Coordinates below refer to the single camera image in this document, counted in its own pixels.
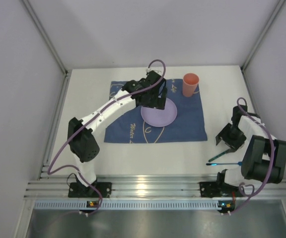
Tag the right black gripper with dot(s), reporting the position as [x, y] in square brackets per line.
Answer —
[229, 140]

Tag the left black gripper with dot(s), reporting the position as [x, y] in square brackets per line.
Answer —
[154, 99]

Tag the green handled spoon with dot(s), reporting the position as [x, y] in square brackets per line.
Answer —
[219, 155]

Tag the purple plastic plate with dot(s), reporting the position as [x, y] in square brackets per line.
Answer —
[158, 117]

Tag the blue handled fork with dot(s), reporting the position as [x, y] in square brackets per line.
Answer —
[220, 164]

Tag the orange plastic cup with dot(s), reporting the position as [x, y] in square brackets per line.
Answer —
[190, 83]

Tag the blue cloth placemat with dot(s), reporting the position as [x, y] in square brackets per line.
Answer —
[189, 125]

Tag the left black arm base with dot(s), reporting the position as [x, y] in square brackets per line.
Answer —
[78, 190]

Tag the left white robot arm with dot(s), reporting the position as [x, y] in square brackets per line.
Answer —
[82, 132]

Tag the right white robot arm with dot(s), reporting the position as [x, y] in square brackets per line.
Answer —
[265, 155]

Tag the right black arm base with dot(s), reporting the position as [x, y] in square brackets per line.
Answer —
[211, 189]

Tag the aluminium mounting rail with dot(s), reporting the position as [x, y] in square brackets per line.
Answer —
[136, 187]

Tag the perforated cable duct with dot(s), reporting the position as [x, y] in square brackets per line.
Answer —
[133, 205]

